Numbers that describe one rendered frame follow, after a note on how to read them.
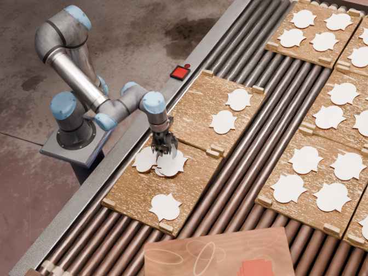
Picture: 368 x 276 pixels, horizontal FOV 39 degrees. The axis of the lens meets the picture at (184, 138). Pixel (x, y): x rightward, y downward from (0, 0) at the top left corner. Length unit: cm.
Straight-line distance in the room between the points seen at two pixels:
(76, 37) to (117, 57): 214
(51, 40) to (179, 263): 93
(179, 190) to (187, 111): 43
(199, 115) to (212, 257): 76
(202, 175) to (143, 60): 210
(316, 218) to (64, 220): 99
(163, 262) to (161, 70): 236
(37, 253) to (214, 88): 107
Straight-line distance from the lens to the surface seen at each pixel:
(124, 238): 209
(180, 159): 219
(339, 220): 206
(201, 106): 242
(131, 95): 194
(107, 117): 190
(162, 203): 211
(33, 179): 361
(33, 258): 217
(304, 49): 267
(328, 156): 223
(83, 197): 224
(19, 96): 418
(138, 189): 218
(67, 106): 231
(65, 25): 205
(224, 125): 231
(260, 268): 159
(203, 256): 186
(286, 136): 230
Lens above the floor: 270
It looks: 50 degrees down
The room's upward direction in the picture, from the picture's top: 11 degrees counter-clockwise
